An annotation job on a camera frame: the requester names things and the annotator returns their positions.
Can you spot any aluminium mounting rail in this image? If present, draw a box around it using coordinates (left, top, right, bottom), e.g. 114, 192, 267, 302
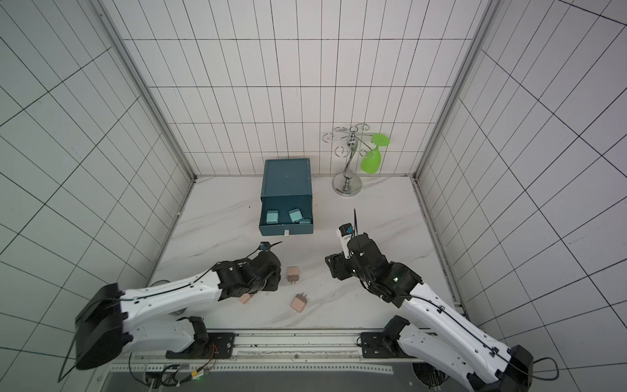
100, 327, 496, 376

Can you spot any chrome glass holder stand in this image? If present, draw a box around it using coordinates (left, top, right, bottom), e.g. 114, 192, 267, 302
322, 122, 370, 197

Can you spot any pink plug left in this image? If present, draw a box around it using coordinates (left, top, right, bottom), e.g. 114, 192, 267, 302
239, 293, 254, 305

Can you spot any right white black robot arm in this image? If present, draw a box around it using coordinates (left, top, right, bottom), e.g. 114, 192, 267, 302
325, 224, 534, 391

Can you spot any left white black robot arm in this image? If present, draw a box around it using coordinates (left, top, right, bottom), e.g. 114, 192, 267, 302
74, 250, 281, 370

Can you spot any green plastic wine glass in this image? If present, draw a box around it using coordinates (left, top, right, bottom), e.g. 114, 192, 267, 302
361, 133, 390, 174

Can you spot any teal drawer cabinet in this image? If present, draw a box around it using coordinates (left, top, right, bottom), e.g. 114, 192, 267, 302
261, 158, 313, 199

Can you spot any teal drawer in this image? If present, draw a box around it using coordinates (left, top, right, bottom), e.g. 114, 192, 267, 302
258, 196, 314, 236

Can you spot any pink plug top centre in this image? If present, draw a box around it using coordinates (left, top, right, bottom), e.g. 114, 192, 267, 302
287, 266, 300, 284

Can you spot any pink plug bottom centre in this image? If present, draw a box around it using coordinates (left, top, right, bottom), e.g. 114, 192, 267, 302
291, 293, 308, 313

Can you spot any pink plug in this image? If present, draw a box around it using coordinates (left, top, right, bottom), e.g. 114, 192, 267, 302
239, 293, 254, 305
291, 293, 308, 313
287, 266, 300, 284

